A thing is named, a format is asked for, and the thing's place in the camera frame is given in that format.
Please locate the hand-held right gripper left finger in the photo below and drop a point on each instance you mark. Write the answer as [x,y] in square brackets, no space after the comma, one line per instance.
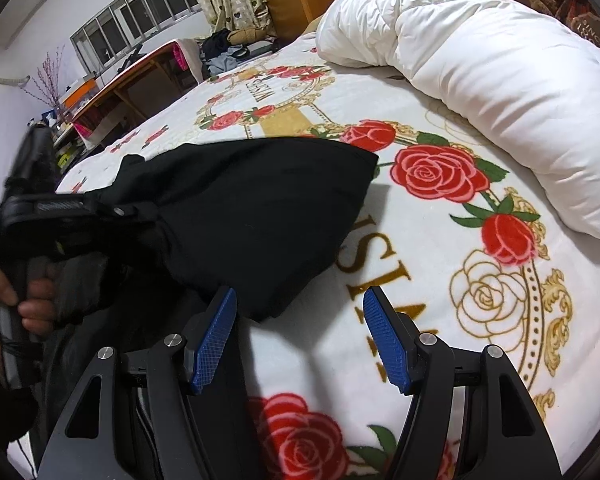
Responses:
[214,332]

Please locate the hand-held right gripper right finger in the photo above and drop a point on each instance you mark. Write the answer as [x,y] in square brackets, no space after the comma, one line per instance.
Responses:
[386,340]

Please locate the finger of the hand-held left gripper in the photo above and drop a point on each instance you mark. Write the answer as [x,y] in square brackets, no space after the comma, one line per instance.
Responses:
[130,210]

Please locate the black garment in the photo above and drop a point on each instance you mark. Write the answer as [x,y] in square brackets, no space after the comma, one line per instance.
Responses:
[260,220]

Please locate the pile of dark clothes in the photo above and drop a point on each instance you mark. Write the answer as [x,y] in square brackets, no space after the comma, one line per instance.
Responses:
[225,50]

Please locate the person's left hand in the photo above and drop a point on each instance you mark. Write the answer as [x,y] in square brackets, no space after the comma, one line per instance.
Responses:
[27,305]

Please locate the rose printed blanket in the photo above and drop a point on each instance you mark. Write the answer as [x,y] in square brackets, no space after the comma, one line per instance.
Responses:
[420,260]

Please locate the orange box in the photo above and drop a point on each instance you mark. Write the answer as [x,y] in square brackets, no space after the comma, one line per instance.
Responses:
[77,95]

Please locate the wooden desk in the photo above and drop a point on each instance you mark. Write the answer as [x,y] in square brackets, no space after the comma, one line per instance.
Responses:
[130,77]

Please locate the pink blossom branches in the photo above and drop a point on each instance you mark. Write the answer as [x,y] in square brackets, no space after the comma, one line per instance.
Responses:
[47,80]

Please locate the pink basket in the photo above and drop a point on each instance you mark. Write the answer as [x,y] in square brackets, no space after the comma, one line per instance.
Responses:
[182,56]

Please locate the window with metal bars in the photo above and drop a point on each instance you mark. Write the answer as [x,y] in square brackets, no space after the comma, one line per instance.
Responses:
[135,5]

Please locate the white duvet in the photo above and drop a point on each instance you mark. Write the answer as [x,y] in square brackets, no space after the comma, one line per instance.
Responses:
[480,70]

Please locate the brown patterned pillow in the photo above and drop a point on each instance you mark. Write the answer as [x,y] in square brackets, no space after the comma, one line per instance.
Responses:
[555,0]

